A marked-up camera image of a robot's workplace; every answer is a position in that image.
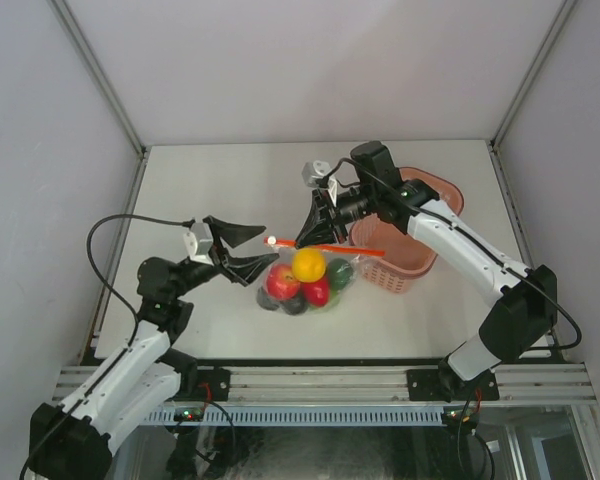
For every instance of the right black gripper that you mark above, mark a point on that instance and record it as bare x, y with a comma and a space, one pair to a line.
319, 228

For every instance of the aluminium front rail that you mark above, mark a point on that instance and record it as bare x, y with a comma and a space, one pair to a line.
508, 385

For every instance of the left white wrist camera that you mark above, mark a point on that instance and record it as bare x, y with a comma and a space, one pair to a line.
198, 241

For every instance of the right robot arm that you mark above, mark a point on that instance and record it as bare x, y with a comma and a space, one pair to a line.
522, 300

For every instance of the grey slotted cable duct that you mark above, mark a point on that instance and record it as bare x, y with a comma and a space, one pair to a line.
298, 416

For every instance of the dark green fake fruit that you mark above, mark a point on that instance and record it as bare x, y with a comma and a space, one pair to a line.
340, 273

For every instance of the red yellow fake peach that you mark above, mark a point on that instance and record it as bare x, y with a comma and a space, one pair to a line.
281, 284

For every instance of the brown fake fruit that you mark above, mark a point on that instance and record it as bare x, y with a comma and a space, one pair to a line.
265, 301

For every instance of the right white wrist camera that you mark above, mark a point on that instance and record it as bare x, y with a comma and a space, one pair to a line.
318, 175

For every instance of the right aluminium frame post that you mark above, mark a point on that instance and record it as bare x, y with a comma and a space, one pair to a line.
541, 56

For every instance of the clear zip top bag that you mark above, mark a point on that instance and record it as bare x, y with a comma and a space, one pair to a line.
357, 256

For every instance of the yellow fake pear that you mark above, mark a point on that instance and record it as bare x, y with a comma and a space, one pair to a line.
308, 265

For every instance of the black fake fruit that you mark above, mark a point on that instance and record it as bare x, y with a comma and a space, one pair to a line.
296, 305

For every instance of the pink plastic basket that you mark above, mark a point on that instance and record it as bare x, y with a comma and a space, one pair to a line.
405, 260

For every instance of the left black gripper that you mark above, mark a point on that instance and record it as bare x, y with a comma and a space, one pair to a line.
246, 268

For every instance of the light green fake apple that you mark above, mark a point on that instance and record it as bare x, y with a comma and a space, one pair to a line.
334, 300

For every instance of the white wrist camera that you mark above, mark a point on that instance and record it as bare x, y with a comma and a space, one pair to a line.
198, 241
318, 175

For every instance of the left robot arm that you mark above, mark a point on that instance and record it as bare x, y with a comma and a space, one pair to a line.
78, 437

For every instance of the red fake apple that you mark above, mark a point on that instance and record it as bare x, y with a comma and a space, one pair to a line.
317, 293

